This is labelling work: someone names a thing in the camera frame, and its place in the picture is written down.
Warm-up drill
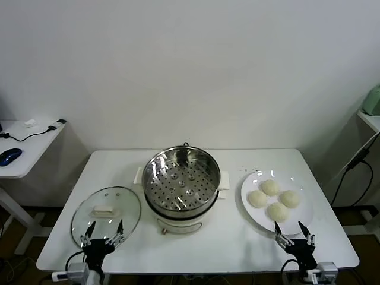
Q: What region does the white electric cooker base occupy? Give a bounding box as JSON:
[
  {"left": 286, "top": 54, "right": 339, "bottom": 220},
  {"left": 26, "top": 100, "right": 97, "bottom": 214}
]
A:
[{"left": 132, "top": 166, "right": 231, "bottom": 235}]

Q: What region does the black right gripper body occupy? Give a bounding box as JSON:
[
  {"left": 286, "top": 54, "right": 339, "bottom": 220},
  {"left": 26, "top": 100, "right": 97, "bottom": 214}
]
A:
[{"left": 284, "top": 239, "right": 318, "bottom": 271}]

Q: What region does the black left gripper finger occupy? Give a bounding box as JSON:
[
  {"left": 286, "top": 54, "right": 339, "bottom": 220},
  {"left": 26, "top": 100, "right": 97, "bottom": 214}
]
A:
[
  {"left": 79, "top": 220, "right": 96, "bottom": 248},
  {"left": 107, "top": 219, "right": 124, "bottom": 249}
]

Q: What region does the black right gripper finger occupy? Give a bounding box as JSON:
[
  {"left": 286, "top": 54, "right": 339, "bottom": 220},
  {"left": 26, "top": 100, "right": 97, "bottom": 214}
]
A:
[
  {"left": 274, "top": 220, "right": 295, "bottom": 247},
  {"left": 298, "top": 220, "right": 316, "bottom": 247}
]

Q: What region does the pale green appliance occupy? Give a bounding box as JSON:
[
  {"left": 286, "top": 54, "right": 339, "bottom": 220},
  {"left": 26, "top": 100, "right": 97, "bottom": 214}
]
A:
[{"left": 361, "top": 84, "right": 380, "bottom": 116}]

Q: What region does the white desk with appliance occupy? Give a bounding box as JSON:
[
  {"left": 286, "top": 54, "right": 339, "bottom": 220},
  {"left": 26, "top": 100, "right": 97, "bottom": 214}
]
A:
[{"left": 356, "top": 109, "right": 380, "bottom": 235}]

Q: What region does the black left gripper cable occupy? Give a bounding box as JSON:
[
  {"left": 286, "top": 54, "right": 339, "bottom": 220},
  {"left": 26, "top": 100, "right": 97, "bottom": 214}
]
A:
[{"left": 65, "top": 251, "right": 87, "bottom": 270}]

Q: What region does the black desk cable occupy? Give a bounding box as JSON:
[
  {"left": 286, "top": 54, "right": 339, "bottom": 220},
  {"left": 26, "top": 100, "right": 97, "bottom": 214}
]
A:
[{"left": 0, "top": 126, "right": 58, "bottom": 143}]

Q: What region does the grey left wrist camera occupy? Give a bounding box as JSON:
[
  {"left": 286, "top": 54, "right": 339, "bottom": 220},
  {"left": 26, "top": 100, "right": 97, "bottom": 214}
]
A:
[{"left": 52, "top": 262, "right": 90, "bottom": 283}]

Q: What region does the white steamed baozi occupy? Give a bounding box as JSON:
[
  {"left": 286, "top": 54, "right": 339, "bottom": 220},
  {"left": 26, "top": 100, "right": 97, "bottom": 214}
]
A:
[
  {"left": 278, "top": 189, "right": 302, "bottom": 208},
  {"left": 261, "top": 179, "right": 281, "bottom": 197},
  {"left": 248, "top": 190, "right": 268, "bottom": 208},
  {"left": 266, "top": 202, "right": 290, "bottom": 223}
]

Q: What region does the white round plate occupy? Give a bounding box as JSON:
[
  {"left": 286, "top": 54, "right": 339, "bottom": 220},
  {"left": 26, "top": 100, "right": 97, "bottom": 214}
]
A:
[{"left": 239, "top": 170, "right": 315, "bottom": 236}]

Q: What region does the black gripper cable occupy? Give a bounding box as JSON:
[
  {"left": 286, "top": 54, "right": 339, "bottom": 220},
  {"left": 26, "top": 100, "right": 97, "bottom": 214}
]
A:
[
  {"left": 65, "top": 251, "right": 87, "bottom": 270},
  {"left": 280, "top": 259, "right": 301, "bottom": 285}
]

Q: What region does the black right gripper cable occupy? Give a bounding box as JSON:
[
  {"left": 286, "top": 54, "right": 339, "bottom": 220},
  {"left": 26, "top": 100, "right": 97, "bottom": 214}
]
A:
[{"left": 280, "top": 259, "right": 301, "bottom": 285}]

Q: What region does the round glass pot lid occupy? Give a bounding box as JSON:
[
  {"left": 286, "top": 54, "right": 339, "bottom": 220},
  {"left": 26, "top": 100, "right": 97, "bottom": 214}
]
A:
[{"left": 70, "top": 186, "right": 142, "bottom": 249}]

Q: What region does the black hanging power cable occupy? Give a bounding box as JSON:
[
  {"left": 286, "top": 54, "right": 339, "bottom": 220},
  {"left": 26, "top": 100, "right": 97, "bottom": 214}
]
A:
[{"left": 331, "top": 159, "right": 374, "bottom": 208}]

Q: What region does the stainless steel steamer basket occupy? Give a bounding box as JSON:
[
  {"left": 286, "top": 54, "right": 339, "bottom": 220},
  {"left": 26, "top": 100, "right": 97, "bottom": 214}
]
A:
[{"left": 141, "top": 145, "right": 221, "bottom": 214}]

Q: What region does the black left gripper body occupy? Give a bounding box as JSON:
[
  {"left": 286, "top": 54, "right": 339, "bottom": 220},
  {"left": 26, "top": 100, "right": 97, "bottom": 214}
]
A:
[{"left": 84, "top": 238, "right": 116, "bottom": 270}]

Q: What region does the white side desk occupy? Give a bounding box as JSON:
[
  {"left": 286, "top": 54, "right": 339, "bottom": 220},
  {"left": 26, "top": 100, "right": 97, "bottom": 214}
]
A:
[{"left": 0, "top": 119, "right": 68, "bottom": 256}]

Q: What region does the black power adapter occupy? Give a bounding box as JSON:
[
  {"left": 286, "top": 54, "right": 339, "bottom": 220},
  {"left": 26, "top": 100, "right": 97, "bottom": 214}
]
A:
[{"left": 346, "top": 148, "right": 371, "bottom": 170}]

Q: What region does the blue computer mouse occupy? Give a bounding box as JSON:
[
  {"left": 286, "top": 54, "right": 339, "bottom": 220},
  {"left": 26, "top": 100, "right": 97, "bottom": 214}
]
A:
[{"left": 0, "top": 147, "right": 23, "bottom": 166}]

